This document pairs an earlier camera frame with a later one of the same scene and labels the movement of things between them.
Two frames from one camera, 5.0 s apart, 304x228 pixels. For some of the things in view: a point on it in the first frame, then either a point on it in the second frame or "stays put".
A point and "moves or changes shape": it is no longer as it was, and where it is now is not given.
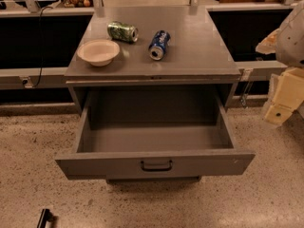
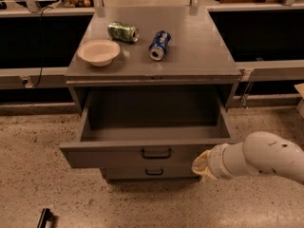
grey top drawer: (155, 135) moves or changes shape
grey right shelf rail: (258, 70) stays put
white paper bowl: (98, 51) stays put
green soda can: (120, 31) stays put
